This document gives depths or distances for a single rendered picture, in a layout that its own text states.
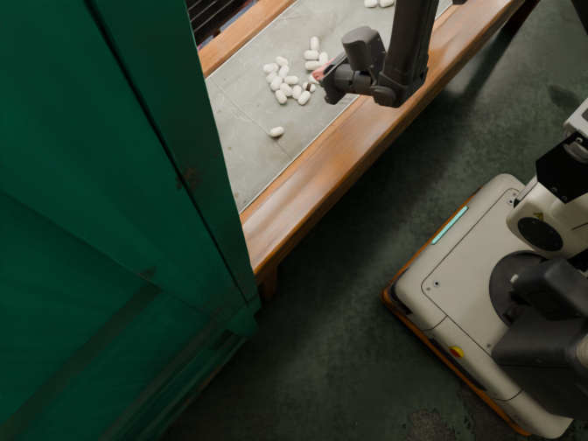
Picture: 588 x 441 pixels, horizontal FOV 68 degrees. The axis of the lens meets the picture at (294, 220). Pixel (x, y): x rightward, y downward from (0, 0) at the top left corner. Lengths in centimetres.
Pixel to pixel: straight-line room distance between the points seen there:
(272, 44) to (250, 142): 28
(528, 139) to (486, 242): 71
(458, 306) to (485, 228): 28
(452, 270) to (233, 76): 91
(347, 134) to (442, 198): 93
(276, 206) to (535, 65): 170
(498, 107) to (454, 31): 97
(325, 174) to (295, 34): 40
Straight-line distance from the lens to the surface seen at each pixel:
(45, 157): 18
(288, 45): 118
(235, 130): 105
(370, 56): 85
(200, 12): 79
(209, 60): 113
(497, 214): 164
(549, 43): 251
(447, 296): 150
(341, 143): 102
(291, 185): 97
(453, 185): 194
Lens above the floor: 166
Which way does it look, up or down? 73 degrees down
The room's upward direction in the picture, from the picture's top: 8 degrees clockwise
